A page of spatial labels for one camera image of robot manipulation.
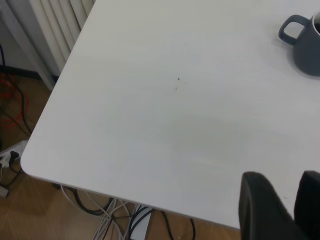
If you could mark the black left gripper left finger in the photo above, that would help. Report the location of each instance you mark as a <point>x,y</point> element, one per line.
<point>262,212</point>

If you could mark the small grey box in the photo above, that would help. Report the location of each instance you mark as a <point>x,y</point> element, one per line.
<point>3,192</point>

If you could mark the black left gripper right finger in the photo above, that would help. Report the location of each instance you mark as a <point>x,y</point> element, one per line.
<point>310,200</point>

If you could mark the white power strip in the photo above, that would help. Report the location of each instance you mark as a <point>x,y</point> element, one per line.
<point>141,230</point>
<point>20,147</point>

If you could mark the dark grey ceramic mug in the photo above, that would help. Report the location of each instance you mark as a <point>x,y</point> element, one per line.
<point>307,55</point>

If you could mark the black power plug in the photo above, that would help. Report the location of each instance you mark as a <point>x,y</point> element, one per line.
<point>14,155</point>

